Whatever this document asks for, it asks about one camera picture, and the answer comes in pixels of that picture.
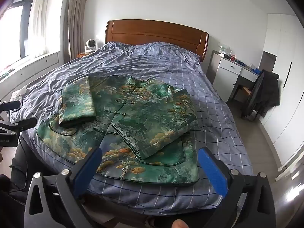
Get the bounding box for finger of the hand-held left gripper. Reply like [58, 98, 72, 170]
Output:
[0, 101, 21, 112]
[0, 117, 37, 134]

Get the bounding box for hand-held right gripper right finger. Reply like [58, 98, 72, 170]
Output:
[198, 147, 277, 228]

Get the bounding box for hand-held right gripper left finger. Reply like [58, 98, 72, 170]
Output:
[24, 147, 105, 228]

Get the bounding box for green patterned brocade jacket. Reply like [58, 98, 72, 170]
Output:
[36, 75, 200, 187]

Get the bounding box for person's right hand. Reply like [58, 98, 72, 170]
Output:
[171, 220, 190, 228]

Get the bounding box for person's dark trousers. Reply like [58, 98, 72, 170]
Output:
[0, 144, 83, 228]

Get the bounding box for window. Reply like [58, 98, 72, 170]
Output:
[0, 0, 34, 65]

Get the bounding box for wooden chair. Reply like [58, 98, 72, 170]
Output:
[239, 69, 266, 122]

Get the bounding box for white sheer curtain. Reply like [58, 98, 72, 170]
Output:
[28, 0, 49, 59]

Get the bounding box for chair with black coat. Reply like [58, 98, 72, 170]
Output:
[252, 69, 281, 118]

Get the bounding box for white desk with drawers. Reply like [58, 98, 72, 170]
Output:
[212, 50, 261, 102]

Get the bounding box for small white fan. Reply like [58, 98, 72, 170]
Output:
[85, 39, 97, 53]

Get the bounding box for brown curtain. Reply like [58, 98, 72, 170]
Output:
[62, 0, 90, 63]

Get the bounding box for white wardrobe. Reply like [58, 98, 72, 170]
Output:
[258, 13, 304, 174]

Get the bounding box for clear glass container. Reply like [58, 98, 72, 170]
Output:
[218, 43, 232, 54]

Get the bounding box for brown wooden headboard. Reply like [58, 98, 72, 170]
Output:
[105, 19, 209, 63]

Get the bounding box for black cable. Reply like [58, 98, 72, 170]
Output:
[18, 136, 28, 192]

